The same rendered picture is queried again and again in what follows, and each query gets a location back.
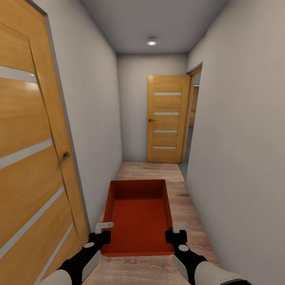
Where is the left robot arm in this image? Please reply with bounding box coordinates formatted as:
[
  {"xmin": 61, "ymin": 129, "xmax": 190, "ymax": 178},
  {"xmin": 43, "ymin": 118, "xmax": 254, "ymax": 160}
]
[{"xmin": 37, "ymin": 222, "xmax": 114, "ymax": 285}]

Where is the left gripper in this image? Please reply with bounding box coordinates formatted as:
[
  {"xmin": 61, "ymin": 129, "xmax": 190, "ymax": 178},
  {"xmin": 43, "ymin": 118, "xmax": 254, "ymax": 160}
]
[{"xmin": 88, "ymin": 230, "xmax": 111, "ymax": 246}]

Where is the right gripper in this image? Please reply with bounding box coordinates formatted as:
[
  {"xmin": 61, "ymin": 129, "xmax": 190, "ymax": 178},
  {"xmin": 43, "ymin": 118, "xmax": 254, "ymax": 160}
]
[{"xmin": 165, "ymin": 230, "xmax": 187, "ymax": 244}]

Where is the storage box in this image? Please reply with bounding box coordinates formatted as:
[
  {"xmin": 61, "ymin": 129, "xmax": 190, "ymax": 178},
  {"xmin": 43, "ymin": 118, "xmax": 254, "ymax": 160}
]
[{"xmin": 101, "ymin": 179, "xmax": 175, "ymax": 257}]

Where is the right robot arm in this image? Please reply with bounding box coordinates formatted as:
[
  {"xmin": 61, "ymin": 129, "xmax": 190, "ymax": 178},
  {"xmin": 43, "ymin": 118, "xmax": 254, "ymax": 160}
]
[{"xmin": 165, "ymin": 222, "xmax": 253, "ymax": 285}]

